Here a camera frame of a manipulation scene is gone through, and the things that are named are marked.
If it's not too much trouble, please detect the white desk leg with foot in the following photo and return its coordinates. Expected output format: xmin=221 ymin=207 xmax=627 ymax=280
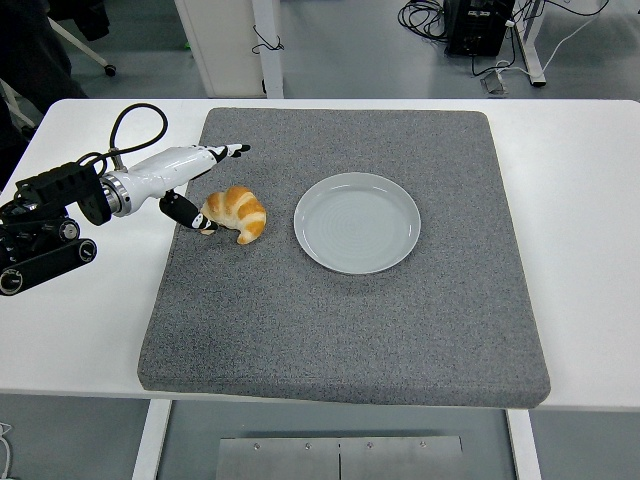
xmin=514 ymin=0 xmax=547 ymax=89

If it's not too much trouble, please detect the white floor cable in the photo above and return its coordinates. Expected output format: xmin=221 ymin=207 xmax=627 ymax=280
xmin=497 ymin=0 xmax=614 ymax=76

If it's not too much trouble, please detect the white chair leg with caster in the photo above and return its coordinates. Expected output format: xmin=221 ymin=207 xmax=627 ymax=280
xmin=47 ymin=16 xmax=117 ymax=78

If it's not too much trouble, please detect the thin white cable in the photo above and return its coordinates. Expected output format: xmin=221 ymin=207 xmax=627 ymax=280
xmin=0 ymin=422 xmax=14 ymax=474

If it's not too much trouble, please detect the golden brown croissant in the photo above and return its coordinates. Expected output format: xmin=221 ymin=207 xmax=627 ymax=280
xmin=200 ymin=185 xmax=268 ymax=246

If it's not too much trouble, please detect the off-white cabinet panel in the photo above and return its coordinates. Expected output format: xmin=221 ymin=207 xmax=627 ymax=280
xmin=174 ymin=0 xmax=265 ymax=99

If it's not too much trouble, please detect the black computer tower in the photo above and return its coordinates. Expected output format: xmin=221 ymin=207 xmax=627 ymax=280
xmin=443 ymin=0 xmax=516 ymax=57

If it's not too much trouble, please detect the grey speckled foam mat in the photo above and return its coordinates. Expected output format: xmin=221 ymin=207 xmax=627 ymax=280
xmin=136 ymin=107 xmax=552 ymax=410

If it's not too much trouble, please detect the white upright post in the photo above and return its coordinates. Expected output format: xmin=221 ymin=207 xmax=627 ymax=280
xmin=251 ymin=0 xmax=285 ymax=100

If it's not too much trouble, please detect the small clear grey floor box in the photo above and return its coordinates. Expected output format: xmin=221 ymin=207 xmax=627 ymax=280
xmin=480 ymin=69 xmax=510 ymax=96

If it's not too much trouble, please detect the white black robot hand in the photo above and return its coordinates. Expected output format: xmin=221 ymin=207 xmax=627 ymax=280
xmin=119 ymin=142 xmax=252 ymax=235

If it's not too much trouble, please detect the thin black cable on post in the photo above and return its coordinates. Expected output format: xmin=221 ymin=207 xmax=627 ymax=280
xmin=251 ymin=24 xmax=285 ymax=55

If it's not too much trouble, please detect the grey metal plate with screws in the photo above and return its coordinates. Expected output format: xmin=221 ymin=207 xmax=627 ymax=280
xmin=217 ymin=435 xmax=465 ymax=480

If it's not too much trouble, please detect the person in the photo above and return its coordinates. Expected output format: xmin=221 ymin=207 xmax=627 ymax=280
xmin=0 ymin=0 xmax=111 ymax=189

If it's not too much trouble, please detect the black floor cable bundle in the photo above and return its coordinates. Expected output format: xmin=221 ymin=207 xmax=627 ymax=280
xmin=397 ymin=0 xmax=449 ymax=44

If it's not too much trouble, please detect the white table leg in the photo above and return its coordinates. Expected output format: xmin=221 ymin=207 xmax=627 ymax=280
xmin=504 ymin=408 xmax=544 ymax=480
xmin=130 ymin=399 xmax=174 ymax=480

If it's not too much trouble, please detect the round pale grey plate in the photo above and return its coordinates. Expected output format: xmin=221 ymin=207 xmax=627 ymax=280
xmin=292 ymin=171 xmax=421 ymax=276

